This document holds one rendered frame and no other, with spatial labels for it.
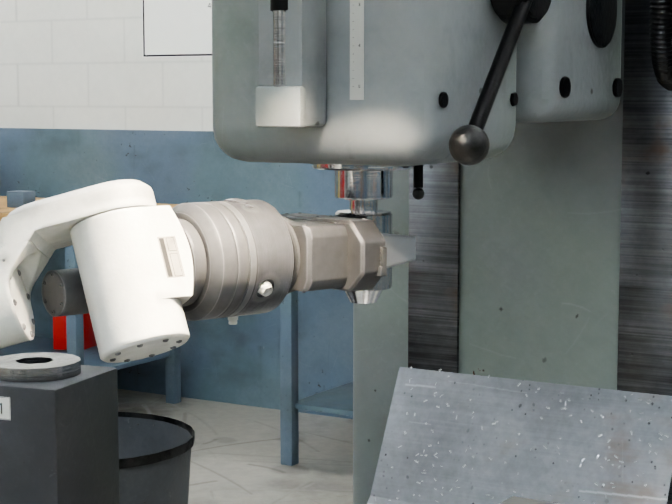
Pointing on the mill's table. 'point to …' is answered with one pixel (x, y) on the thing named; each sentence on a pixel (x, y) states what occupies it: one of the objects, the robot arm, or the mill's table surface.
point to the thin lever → (418, 182)
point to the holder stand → (58, 430)
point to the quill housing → (369, 83)
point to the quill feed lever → (463, 138)
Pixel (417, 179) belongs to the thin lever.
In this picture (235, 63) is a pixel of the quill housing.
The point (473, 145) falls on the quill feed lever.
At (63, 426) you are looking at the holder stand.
